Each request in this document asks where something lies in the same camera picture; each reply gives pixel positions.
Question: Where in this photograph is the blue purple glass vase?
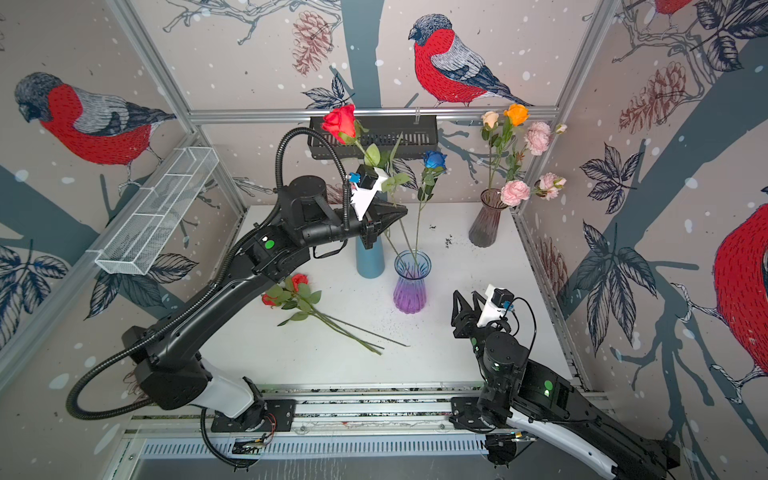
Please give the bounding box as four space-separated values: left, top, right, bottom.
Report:
393 250 432 314

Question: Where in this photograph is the pink grey glass vase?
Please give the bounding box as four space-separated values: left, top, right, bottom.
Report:
469 188 507 248

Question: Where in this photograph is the blue artificial rose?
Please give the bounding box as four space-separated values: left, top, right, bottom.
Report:
414 151 447 251

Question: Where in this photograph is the red artificial rose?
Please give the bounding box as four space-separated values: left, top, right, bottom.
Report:
273 273 407 348
320 103 415 265
261 285 384 355

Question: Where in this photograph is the pink peony spray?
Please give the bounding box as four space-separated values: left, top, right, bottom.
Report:
500 173 567 207
522 121 568 157

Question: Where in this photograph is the cream peach artificial rose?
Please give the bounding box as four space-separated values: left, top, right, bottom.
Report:
481 111 499 188

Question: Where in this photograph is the orange artificial rose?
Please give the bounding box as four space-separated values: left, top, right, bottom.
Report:
500 104 529 181

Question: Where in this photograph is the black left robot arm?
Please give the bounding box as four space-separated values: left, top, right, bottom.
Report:
123 175 408 419

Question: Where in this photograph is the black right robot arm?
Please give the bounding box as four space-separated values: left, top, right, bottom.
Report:
449 287 681 479

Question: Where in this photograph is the teal ceramic vase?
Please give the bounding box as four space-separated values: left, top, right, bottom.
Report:
355 238 385 279

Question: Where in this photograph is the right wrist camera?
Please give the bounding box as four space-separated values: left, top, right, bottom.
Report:
477 284 515 327

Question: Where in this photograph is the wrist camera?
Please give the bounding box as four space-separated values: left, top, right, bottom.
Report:
349 164 389 221
477 284 515 327

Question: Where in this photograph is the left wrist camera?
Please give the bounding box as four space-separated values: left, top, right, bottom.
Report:
349 164 389 221

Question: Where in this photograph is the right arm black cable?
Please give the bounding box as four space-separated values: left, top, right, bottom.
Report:
506 296 538 361

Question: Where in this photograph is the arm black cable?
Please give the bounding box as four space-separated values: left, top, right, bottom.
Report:
506 296 538 361
65 126 352 421

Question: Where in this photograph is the black hanging wire basket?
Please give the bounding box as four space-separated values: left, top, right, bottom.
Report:
307 115 438 160

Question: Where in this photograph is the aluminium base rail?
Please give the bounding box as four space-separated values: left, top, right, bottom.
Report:
128 380 619 460

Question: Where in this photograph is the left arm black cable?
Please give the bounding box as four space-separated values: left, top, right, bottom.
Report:
65 126 352 421

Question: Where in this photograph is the white wire mesh shelf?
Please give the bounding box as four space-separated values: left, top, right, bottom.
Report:
95 146 219 275

